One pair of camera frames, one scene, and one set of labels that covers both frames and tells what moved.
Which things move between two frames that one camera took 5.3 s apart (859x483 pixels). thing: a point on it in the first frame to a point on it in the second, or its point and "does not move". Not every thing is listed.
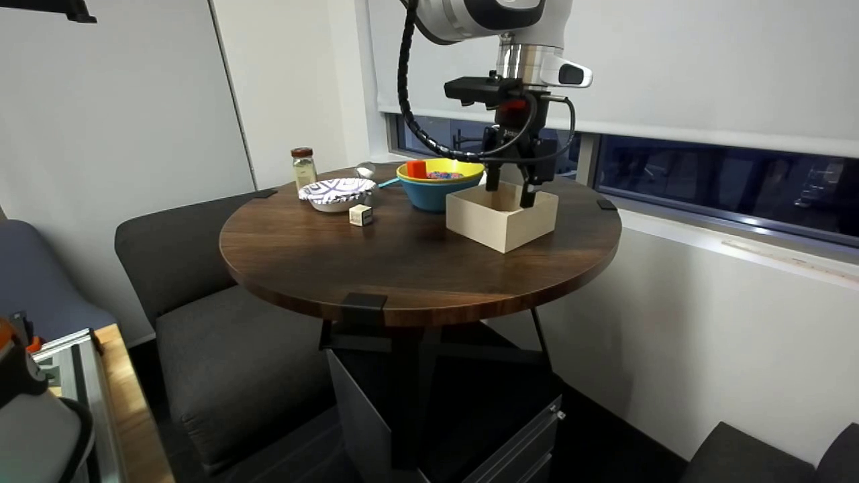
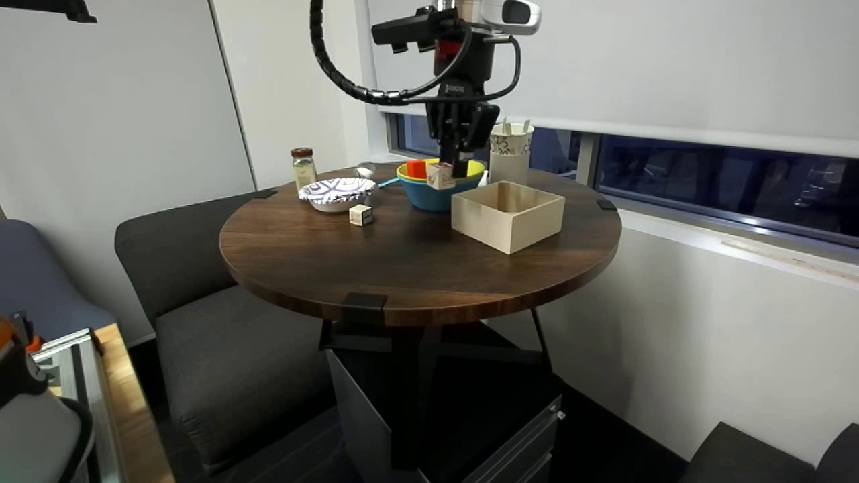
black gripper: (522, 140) to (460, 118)
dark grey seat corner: (735, 457) does not move
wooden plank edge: (140, 449) does not move
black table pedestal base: (416, 365) does not move
